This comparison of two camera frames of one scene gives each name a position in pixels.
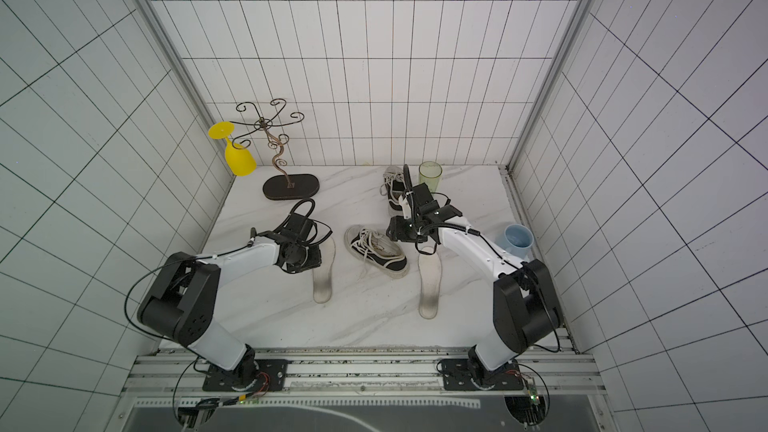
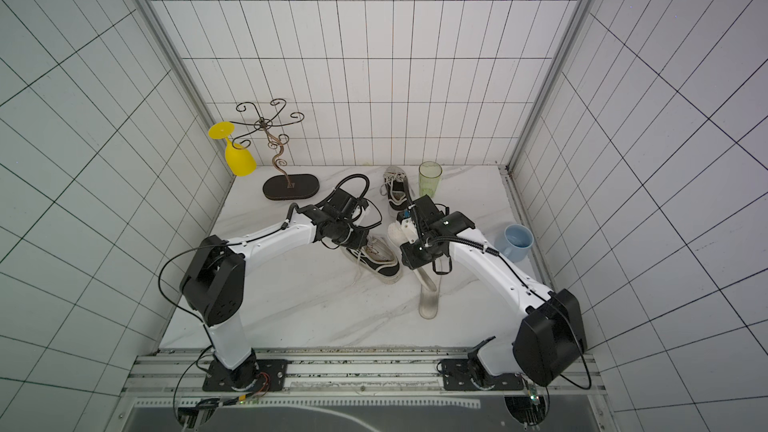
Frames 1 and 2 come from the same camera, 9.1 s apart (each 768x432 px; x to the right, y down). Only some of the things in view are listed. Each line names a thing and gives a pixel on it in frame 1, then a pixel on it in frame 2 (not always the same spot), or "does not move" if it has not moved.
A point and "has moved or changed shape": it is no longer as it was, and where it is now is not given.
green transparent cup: [430, 173] does not move
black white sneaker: [394, 186] does not move
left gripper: [315, 261] to [362, 232]
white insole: [322, 274] has moved or changed shape
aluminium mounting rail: [358, 373] does not move
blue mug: [517, 239] does not move
